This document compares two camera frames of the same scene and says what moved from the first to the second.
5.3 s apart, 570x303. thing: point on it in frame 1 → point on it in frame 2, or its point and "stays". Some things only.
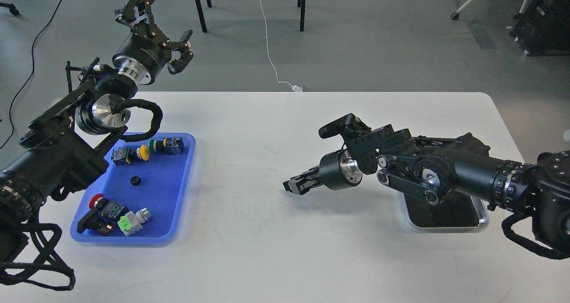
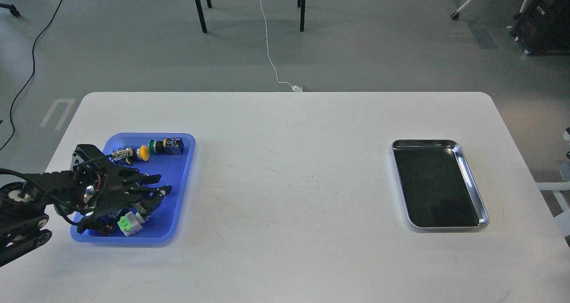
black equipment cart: [543, 28] stays
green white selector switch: [130, 223] stays
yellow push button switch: [123, 155] stays
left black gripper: [143, 55] → [118, 189]
